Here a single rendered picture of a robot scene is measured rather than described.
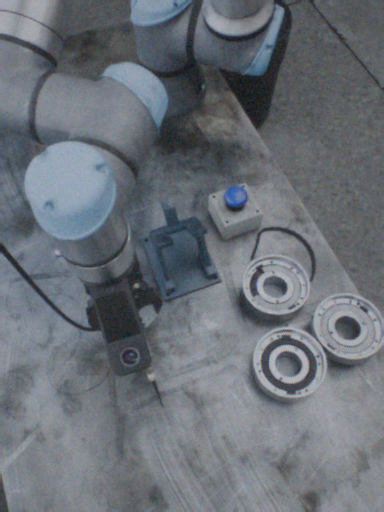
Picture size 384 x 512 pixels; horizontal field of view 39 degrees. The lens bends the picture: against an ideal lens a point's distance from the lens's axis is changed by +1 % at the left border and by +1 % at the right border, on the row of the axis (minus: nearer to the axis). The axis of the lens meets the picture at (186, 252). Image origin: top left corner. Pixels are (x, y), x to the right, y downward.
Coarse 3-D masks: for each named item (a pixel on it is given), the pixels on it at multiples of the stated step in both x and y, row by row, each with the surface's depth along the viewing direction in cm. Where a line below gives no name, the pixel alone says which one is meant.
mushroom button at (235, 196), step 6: (234, 186) 90; (240, 186) 90; (228, 192) 89; (234, 192) 89; (240, 192) 89; (246, 192) 89; (228, 198) 89; (234, 198) 88; (240, 198) 88; (246, 198) 89; (228, 204) 89; (234, 204) 88; (240, 204) 88
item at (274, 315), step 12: (252, 264) 86; (264, 264) 87; (276, 264) 87; (288, 264) 87; (264, 276) 86; (276, 276) 86; (300, 276) 86; (288, 288) 85; (300, 288) 86; (252, 300) 84; (264, 300) 84; (276, 300) 84; (288, 300) 85; (300, 300) 84; (264, 312) 82; (276, 312) 82; (288, 312) 82
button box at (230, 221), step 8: (240, 184) 94; (224, 192) 93; (248, 192) 93; (208, 200) 94; (216, 200) 92; (224, 200) 92; (248, 200) 92; (208, 208) 96; (216, 208) 91; (224, 208) 91; (232, 208) 91; (240, 208) 91; (248, 208) 91; (256, 208) 91; (216, 216) 92; (224, 216) 90; (232, 216) 90; (240, 216) 90; (248, 216) 90; (256, 216) 91; (216, 224) 95; (224, 224) 89; (232, 224) 90; (240, 224) 91; (248, 224) 92; (256, 224) 93; (224, 232) 91; (232, 232) 92; (240, 232) 93; (224, 240) 93
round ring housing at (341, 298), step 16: (320, 304) 82; (336, 304) 84; (352, 304) 83; (368, 304) 82; (320, 320) 82; (336, 320) 83; (352, 320) 83; (320, 336) 80; (336, 336) 81; (336, 352) 79; (368, 352) 79
